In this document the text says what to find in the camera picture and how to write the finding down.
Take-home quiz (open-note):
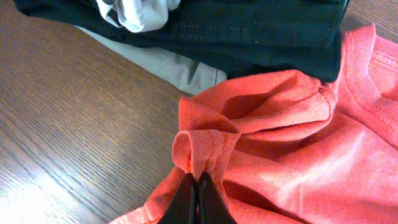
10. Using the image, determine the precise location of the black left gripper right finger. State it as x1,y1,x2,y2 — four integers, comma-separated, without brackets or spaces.
198,172,237,224

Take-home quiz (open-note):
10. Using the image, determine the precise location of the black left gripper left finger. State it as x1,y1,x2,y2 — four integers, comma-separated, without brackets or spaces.
158,173,196,224

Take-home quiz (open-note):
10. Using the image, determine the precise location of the orange soccer t-shirt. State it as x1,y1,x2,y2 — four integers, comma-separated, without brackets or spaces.
116,25,397,223

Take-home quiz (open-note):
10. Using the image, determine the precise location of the grey folded garment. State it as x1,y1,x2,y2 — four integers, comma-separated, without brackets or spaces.
80,28,227,95

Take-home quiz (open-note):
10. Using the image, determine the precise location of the black folded garment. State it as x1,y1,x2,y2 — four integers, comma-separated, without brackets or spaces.
15,0,349,83

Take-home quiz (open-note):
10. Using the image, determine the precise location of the white crumpled garment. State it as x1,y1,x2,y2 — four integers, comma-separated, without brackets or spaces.
96,0,181,33

